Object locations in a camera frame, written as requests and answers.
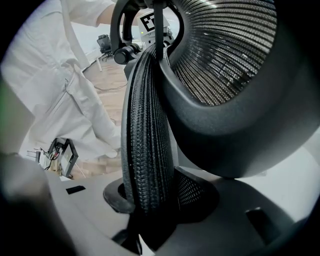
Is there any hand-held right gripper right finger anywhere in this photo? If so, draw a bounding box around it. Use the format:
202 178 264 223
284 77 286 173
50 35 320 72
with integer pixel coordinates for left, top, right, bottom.
152 166 298 256

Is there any person's right white shoe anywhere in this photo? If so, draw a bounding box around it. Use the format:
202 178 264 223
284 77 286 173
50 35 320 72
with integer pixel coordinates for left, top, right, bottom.
104 147 121 159

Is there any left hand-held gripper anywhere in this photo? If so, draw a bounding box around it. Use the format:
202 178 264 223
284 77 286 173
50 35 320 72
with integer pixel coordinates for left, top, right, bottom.
136 10 175 47

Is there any person's left forearm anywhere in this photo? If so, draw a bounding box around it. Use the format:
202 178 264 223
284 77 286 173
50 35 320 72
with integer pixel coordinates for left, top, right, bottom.
96 1 114 26

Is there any black mesh swivel chair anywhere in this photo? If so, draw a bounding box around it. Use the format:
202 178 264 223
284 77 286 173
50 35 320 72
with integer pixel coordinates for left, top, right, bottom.
96 34 113 61

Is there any black office chair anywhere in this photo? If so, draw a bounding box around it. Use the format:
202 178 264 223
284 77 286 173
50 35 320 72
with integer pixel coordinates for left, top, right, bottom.
109 0 318 254

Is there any person in white coat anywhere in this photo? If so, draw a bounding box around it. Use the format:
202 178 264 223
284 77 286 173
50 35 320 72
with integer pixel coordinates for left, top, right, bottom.
0 0 122 161

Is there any white strap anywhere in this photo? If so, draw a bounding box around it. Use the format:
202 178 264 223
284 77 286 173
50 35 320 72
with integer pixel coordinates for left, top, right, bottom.
61 0 89 69

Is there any white table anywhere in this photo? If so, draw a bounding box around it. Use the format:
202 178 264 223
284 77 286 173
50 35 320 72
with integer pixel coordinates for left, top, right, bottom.
82 46 112 73

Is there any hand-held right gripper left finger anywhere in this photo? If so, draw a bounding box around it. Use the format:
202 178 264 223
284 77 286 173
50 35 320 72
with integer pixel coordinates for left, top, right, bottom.
46 172 135 256

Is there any black screen device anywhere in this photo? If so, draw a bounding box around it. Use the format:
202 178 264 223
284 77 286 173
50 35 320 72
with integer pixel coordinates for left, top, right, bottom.
47 136 80 179

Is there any black cable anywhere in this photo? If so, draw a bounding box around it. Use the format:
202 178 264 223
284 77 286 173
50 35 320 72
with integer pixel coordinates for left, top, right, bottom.
93 83 128 92

